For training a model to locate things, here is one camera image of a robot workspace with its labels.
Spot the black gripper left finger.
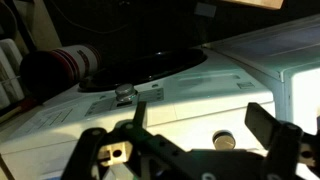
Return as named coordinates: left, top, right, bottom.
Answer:
left=132, top=101, right=147, bottom=128

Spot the white detergent jug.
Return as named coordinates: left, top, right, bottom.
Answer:
left=20, top=45, right=102, bottom=99

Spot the black washer door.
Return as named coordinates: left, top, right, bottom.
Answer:
left=79, top=49, right=207, bottom=92

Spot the white dryer machine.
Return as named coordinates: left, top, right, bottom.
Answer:
left=204, top=14, right=320, bottom=134

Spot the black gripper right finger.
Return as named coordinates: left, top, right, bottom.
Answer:
left=245, top=102, right=284, bottom=150

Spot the white front-load washing machine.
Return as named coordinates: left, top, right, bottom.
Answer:
left=0, top=49, right=275, bottom=180

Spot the silver washer control knob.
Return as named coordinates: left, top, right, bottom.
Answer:
left=115, top=84, right=137, bottom=102

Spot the silver dryer knob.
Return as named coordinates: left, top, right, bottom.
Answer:
left=212, top=130, right=236, bottom=150

